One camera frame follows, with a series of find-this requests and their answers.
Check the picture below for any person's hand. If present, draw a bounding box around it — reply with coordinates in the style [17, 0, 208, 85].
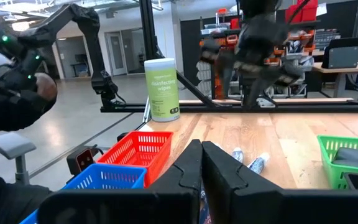
[34, 72, 58, 102]

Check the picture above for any green disinfecting wipes canister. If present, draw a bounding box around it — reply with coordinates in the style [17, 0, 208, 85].
[144, 57, 181, 123]

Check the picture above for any black central camera robot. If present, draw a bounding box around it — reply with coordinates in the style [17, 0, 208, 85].
[197, 18, 317, 101]

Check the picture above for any black table-level camera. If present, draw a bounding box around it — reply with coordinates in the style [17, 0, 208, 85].
[66, 145, 98, 175]

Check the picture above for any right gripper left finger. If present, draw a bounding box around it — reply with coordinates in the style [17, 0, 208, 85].
[147, 139, 203, 191]

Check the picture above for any red slotted plastic basket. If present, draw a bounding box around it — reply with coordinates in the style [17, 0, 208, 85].
[96, 130, 174, 188]

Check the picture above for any blue slotted plastic basket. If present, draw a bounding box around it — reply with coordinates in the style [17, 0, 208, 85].
[19, 163, 147, 224]

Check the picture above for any green slotted plastic basket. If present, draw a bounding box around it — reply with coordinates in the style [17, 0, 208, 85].
[316, 134, 358, 190]

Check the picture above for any grey drawer cabinet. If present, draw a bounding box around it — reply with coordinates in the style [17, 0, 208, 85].
[314, 28, 341, 50]

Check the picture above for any red storage bin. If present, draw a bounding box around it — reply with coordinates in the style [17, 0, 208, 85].
[284, 3, 304, 24]
[297, 0, 319, 9]
[301, 6, 319, 22]

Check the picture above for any person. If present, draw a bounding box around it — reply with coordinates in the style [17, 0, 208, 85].
[0, 71, 58, 224]

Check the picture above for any black and grey monitor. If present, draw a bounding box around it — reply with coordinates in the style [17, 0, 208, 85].
[321, 37, 358, 70]

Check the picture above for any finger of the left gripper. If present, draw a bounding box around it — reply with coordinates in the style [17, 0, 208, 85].
[244, 73, 272, 108]
[221, 60, 235, 98]

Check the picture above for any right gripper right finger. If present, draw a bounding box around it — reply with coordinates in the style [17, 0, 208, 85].
[201, 141, 284, 192]

